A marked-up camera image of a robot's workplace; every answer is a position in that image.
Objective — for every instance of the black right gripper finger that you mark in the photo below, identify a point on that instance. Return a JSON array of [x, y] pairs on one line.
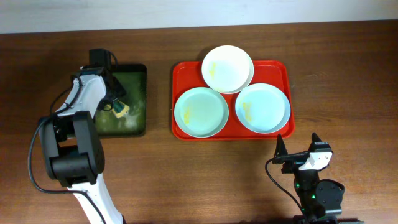
[[280, 150], [315, 138]]

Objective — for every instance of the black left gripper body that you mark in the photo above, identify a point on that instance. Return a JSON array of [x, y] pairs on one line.
[[112, 92]]

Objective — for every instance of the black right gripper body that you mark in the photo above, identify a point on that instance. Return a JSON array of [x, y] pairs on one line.
[[290, 163]]

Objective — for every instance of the yellow green sponge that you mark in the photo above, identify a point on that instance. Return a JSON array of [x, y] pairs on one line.
[[119, 109]]

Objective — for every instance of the light blue plate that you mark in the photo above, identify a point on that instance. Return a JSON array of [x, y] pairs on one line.
[[262, 108]]

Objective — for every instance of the light green plate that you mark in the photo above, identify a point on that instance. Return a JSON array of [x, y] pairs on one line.
[[201, 112]]

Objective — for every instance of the cream white plate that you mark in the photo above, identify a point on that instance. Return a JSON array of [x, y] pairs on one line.
[[227, 69]]

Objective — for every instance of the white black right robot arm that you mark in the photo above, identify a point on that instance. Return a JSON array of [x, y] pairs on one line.
[[319, 199]]

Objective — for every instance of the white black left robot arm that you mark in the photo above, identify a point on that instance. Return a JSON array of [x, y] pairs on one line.
[[73, 153]]

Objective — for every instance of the black water tray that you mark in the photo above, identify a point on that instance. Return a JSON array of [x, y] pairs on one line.
[[133, 78]]

